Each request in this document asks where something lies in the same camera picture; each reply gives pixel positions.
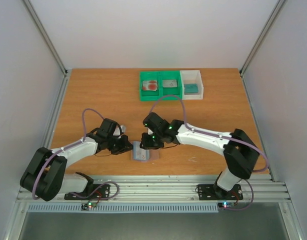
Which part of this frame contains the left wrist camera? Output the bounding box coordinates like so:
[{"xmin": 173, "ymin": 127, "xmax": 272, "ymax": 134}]
[{"xmin": 113, "ymin": 125, "xmax": 126, "ymax": 137}]

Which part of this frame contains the grey card in bin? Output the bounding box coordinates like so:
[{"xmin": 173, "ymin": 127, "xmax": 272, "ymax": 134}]
[{"xmin": 162, "ymin": 79, "xmax": 178, "ymax": 88}]

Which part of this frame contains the teal card in bin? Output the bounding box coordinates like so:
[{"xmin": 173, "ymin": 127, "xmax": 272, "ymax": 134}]
[{"xmin": 184, "ymin": 83, "xmax": 199, "ymax": 95}]

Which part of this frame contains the left circuit board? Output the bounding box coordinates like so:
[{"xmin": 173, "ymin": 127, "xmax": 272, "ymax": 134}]
[{"xmin": 80, "ymin": 202, "xmax": 98, "ymax": 211}]

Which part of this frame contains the middle green bin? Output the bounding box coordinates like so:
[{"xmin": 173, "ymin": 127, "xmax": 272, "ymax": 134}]
[{"xmin": 159, "ymin": 70, "xmax": 183, "ymax": 99}]

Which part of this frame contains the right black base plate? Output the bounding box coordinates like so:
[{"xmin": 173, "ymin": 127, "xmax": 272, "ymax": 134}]
[{"xmin": 195, "ymin": 184, "xmax": 244, "ymax": 201}]

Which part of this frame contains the right aluminium corner post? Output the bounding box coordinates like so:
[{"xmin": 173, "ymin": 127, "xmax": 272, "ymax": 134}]
[{"xmin": 239, "ymin": 0, "xmax": 287, "ymax": 78}]

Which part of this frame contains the left green bin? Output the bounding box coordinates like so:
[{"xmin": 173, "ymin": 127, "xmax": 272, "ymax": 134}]
[{"xmin": 139, "ymin": 71, "xmax": 161, "ymax": 102}]

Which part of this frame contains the circuit board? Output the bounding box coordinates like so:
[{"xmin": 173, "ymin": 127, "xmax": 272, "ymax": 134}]
[
  {"xmin": 218, "ymin": 201, "xmax": 238, "ymax": 209},
  {"xmin": 80, "ymin": 202, "xmax": 98, "ymax": 211}
]

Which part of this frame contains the right circuit board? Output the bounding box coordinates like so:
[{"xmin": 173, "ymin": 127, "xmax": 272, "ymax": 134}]
[{"xmin": 218, "ymin": 201, "xmax": 238, "ymax": 209}]

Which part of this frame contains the left aluminium corner post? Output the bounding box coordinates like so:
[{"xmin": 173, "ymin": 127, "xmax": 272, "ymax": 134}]
[{"xmin": 21, "ymin": 0, "xmax": 68, "ymax": 77}]

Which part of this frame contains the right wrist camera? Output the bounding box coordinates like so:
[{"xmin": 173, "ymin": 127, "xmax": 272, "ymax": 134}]
[{"xmin": 147, "ymin": 128, "xmax": 154, "ymax": 136}]

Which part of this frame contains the white floral VIP card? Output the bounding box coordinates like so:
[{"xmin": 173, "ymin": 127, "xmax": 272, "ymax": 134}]
[{"xmin": 132, "ymin": 141, "xmax": 150, "ymax": 162}]

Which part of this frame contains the grey slotted cable duct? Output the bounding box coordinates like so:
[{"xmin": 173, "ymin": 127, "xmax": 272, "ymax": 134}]
[{"xmin": 27, "ymin": 202, "xmax": 219, "ymax": 214}]

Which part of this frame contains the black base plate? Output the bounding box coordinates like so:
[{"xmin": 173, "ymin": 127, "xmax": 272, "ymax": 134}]
[
  {"xmin": 64, "ymin": 184, "xmax": 110, "ymax": 201},
  {"xmin": 195, "ymin": 184, "xmax": 244, "ymax": 201}
]

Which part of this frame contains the white bin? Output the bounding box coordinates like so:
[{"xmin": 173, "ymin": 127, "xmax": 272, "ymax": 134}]
[{"xmin": 180, "ymin": 70, "xmax": 204, "ymax": 100}]

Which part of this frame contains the green bin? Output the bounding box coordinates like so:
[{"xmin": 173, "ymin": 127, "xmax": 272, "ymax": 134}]
[
  {"xmin": 139, "ymin": 71, "xmax": 161, "ymax": 102},
  {"xmin": 159, "ymin": 70, "xmax": 183, "ymax": 99}
]

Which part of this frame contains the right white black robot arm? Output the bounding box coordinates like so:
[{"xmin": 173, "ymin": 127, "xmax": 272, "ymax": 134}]
[{"xmin": 139, "ymin": 112, "xmax": 260, "ymax": 199}]

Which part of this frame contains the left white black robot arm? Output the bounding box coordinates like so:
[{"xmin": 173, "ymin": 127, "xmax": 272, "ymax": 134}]
[{"xmin": 19, "ymin": 118, "xmax": 133, "ymax": 202}]

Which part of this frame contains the aluminium corner post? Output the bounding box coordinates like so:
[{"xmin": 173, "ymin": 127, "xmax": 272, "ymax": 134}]
[
  {"xmin": 21, "ymin": 0, "xmax": 68, "ymax": 77},
  {"xmin": 239, "ymin": 0, "xmax": 287, "ymax": 78}
]

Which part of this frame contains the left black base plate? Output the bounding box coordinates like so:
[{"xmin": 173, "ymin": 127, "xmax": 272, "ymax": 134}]
[{"xmin": 64, "ymin": 184, "xmax": 110, "ymax": 201}]

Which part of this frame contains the red patterned card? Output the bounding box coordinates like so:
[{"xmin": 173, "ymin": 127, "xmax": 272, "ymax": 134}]
[{"xmin": 141, "ymin": 80, "xmax": 158, "ymax": 92}]

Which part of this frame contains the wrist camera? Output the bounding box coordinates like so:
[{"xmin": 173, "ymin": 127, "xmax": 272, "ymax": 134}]
[
  {"xmin": 113, "ymin": 125, "xmax": 126, "ymax": 137},
  {"xmin": 147, "ymin": 128, "xmax": 154, "ymax": 136}
]

